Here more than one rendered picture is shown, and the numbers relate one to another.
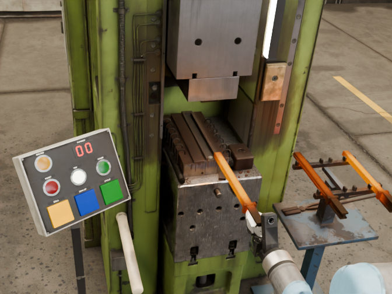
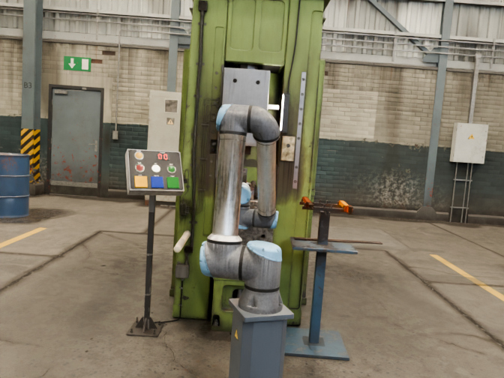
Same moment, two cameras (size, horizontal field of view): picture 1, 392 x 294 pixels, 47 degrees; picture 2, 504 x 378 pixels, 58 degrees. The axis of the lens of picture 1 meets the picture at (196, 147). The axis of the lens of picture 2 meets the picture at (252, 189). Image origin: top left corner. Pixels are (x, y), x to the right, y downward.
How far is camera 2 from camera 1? 179 cm
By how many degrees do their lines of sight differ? 31
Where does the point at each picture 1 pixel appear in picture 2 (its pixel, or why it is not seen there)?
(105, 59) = (187, 122)
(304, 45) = (307, 127)
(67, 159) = (152, 158)
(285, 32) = (293, 117)
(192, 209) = not seen: hidden behind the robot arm
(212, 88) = not seen: hidden behind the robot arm
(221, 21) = (246, 97)
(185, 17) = (226, 94)
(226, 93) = (250, 141)
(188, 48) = not seen: hidden behind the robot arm
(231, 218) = (254, 233)
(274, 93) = (289, 155)
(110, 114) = (187, 156)
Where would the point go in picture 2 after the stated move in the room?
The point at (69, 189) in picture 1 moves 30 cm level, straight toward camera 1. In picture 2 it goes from (149, 172) to (138, 176)
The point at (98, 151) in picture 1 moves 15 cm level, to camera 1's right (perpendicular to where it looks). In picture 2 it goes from (171, 160) to (192, 162)
